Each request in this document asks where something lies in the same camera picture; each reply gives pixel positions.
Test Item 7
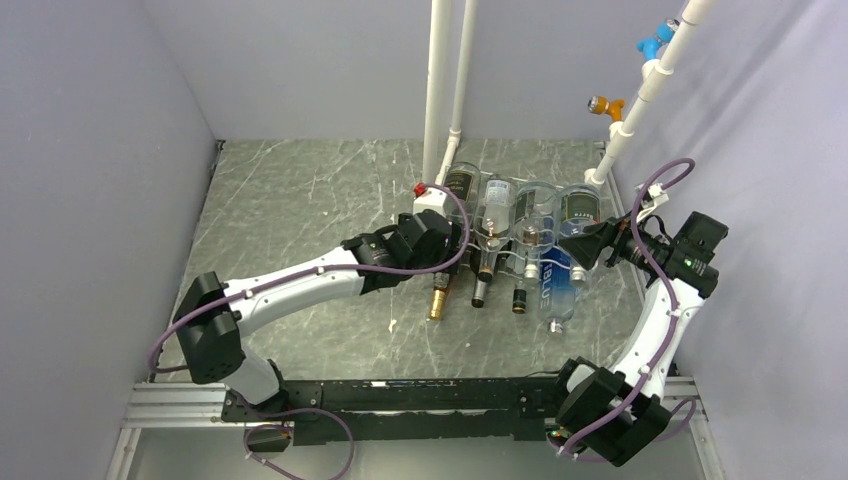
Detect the clear bottle silver cap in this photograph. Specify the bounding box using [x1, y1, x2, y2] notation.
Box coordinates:
[512, 181, 559, 281]

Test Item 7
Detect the clear bottle white label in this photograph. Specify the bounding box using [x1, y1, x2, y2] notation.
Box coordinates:
[473, 174, 516, 283]

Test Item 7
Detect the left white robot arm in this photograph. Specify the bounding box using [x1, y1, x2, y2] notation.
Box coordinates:
[172, 210, 461, 420]

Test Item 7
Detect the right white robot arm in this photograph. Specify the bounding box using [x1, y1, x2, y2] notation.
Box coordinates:
[548, 212, 729, 466]

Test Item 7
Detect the clear bottle dark green label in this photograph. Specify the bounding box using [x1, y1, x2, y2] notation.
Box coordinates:
[559, 183, 601, 288]

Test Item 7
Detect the dark bottle gold foil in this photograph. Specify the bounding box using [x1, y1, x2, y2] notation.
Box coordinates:
[428, 273, 453, 321]

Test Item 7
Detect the blue labelled water bottle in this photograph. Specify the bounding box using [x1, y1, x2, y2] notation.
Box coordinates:
[537, 249, 578, 334]

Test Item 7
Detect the dark bottle grey foil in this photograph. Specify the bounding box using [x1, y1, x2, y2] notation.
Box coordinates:
[471, 275, 492, 308]

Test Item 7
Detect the dark bottle black cap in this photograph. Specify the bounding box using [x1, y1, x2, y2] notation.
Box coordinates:
[511, 280, 528, 315]

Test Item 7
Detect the orange pipe nozzle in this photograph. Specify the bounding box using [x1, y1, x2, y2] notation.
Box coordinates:
[587, 95, 626, 123]

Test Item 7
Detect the slanted white pipe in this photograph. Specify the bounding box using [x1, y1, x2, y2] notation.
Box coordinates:
[584, 0, 714, 187]

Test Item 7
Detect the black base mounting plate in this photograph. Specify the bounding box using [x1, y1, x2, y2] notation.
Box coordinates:
[221, 375, 566, 446]

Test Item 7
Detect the blue pipe nozzle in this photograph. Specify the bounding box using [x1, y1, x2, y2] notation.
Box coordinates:
[636, 18, 680, 62]

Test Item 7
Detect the thick white vertical pipe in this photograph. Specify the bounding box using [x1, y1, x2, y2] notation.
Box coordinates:
[421, 0, 452, 182]

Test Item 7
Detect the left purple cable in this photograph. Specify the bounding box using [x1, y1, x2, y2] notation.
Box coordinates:
[146, 183, 472, 480]

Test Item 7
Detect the purple cable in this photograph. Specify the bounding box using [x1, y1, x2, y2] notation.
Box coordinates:
[146, 183, 472, 480]
[555, 157, 698, 464]

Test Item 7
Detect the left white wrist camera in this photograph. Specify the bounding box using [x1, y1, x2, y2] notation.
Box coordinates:
[412, 182, 450, 217]

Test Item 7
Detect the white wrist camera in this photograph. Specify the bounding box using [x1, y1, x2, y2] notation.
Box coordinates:
[639, 183, 669, 216]
[412, 182, 450, 217]

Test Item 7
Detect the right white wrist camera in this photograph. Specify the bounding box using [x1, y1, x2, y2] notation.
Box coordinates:
[639, 183, 669, 216]

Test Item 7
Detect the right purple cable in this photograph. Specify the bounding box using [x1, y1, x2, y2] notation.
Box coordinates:
[555, 157, 698, 464]

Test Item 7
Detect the white wire wine rack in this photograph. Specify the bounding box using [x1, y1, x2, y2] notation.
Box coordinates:
[443, 162, 601, 284]

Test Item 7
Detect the aluminium frame rail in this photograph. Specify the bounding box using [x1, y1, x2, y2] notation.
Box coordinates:
[105, 376, 727, 479]

